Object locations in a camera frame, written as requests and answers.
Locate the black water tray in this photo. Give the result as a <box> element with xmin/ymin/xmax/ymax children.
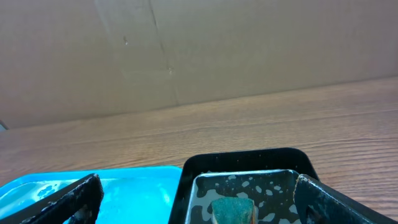
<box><xmin>169</xmin><ymin>148</ymin><xmax>322</xmax><ymax>223</ymax></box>

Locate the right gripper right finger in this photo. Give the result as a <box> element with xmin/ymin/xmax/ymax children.
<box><xmin>294</xmin><ymin>174</ymin><xmax>397</xmax><ymax>224</ymax></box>

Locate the yellow green sponge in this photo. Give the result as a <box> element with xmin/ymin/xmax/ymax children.
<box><xmin>211</xmin><ymin>197</ymin><xmax>256</xmax><ymax>224</ymax></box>

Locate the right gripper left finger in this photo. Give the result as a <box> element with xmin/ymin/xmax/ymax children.
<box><xmin>1</xmin><ymin>174</ymin><xmax>104</xmax><ymax>224</ymax></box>

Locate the teal plastic tray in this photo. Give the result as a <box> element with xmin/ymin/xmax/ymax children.
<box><xmin>1</xmin><ymin>166</ymin><xmax>182</xmax><ymax>223</ymax></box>

